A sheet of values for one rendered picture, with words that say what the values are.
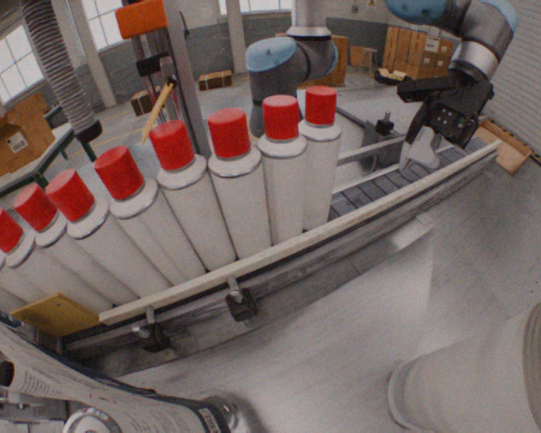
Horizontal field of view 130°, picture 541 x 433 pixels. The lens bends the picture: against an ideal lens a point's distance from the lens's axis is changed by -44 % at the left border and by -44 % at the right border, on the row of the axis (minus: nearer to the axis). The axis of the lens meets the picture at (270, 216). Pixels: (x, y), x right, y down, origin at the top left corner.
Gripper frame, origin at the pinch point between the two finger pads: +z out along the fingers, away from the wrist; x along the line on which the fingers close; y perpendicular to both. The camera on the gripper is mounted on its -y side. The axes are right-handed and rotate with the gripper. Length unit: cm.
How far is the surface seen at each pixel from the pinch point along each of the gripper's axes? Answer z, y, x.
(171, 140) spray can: 4.8, 1.5, -37.2
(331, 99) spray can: -2.9, 1.5, -23.9
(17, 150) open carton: 77, -132, -126
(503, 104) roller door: -172, -80, 392
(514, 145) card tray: -35, 6, 79
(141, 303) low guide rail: 24.8, 4.5, -39.1
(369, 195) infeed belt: 8.0, -0.1, -3.0
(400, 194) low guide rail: 4.1, 4.7, -3.1
